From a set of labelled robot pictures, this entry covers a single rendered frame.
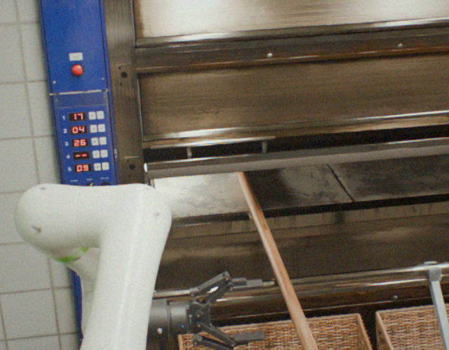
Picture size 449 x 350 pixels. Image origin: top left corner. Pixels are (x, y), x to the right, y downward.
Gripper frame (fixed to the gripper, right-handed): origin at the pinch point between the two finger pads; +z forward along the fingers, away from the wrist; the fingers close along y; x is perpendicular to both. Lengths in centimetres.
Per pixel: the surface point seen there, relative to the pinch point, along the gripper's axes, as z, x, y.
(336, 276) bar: 22.1, -14.9, 1.3
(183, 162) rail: -13.0, -37.1, -24.1
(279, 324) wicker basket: 13, -49, 34
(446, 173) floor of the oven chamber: 72, -73, 0
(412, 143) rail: 48, -37, -24
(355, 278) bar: 26.8, -14.5, 2.1
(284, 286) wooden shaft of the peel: 7.4, -6.5, -2.0
